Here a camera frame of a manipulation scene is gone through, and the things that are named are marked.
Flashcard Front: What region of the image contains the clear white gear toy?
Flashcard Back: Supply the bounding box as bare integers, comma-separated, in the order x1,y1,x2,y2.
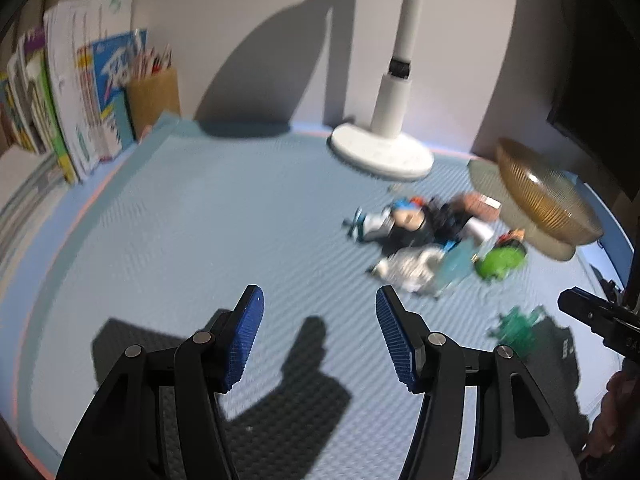
370,245,446,295

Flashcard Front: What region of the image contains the light blue crystal toy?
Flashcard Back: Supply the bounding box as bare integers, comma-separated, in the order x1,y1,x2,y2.
433,238,478,297

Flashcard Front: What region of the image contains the teal translucent toy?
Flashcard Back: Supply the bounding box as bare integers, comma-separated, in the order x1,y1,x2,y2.
487,306,546,358

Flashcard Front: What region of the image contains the black round head figurine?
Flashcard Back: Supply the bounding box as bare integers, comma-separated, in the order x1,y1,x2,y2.
388,208,436,248

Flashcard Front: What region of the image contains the green translucent toy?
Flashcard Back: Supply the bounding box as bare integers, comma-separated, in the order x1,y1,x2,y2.
475,246,527,281

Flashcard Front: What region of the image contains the black orange figurine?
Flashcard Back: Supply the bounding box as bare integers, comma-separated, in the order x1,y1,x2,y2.
495,229,525,250

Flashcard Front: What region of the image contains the orange cigarette box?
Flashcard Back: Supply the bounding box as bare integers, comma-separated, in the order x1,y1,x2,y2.
451,192,501,222

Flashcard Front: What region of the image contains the person right hand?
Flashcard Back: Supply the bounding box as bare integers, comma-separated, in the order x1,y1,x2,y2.
580,370,637,458

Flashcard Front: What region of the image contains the white blue robot figurine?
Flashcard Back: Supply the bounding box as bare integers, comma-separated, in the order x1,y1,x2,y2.
343,207,394,243

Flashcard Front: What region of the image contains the light blue textured desk mat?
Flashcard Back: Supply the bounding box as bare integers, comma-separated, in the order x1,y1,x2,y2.
8,114,622,480

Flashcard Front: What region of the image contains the amber ribbed glass bowl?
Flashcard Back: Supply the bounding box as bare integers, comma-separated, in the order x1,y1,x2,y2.
496,138,604,246

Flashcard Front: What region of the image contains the white desk lamp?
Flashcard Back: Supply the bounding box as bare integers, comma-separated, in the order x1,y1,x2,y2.
329,0,434,181

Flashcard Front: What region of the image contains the black monitor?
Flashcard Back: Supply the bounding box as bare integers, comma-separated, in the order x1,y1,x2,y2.
548,0,639,200

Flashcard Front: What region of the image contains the stack of flat books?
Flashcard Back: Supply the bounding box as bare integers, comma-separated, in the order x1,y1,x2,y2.
1,145,67,269

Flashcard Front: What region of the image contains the brown pencil holder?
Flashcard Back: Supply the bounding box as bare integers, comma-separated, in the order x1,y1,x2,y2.
126,44,181,143

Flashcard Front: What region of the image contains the upright books row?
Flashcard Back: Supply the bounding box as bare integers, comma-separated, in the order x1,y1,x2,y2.
1,0,146,184

